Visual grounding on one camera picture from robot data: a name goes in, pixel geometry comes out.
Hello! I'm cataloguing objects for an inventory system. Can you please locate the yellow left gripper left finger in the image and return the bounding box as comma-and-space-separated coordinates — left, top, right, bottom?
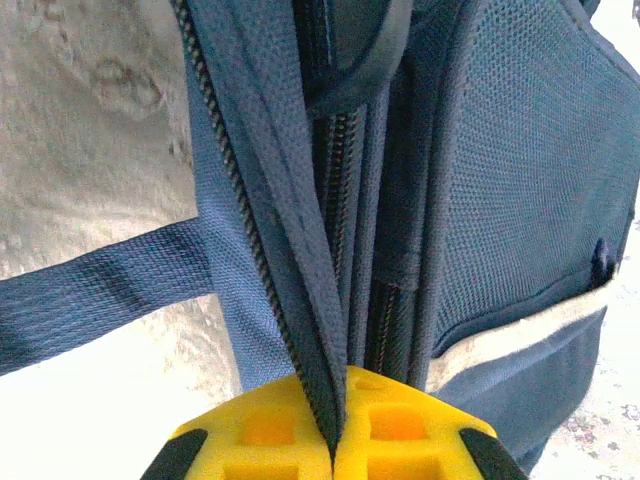
139, 373, 335, 480

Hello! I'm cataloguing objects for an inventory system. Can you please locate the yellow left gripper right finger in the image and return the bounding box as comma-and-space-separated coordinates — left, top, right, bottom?
332, 364, 530, 480

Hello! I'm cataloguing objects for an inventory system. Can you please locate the navy blue student backpack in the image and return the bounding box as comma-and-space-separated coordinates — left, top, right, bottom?
0, 0, 640, 474

